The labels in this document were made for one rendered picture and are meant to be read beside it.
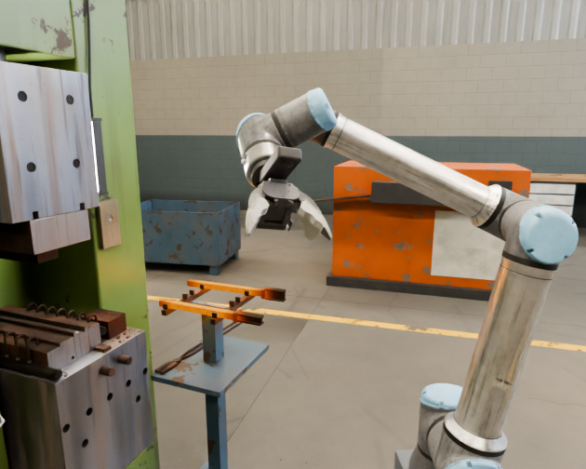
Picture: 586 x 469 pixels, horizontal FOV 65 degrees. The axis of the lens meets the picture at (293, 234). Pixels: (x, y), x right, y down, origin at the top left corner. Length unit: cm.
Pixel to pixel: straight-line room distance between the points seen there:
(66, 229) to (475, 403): 119
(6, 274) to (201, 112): 801
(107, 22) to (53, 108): 51
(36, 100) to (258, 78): 797
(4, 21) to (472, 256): 409
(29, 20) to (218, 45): 812
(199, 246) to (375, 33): 525
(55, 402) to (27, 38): 104
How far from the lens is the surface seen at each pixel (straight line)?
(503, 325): 115
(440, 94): 863
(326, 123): 99
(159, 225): 535
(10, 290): 201
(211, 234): 513
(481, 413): 123
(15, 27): 161
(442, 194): 117
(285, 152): 82
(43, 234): 144
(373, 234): 470
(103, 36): 184
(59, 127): 147
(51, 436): 160
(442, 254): 470
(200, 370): 185
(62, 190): 147
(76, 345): 159
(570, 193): 810
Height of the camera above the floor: 160
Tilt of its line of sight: 13 degrees down
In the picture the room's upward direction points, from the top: straight up
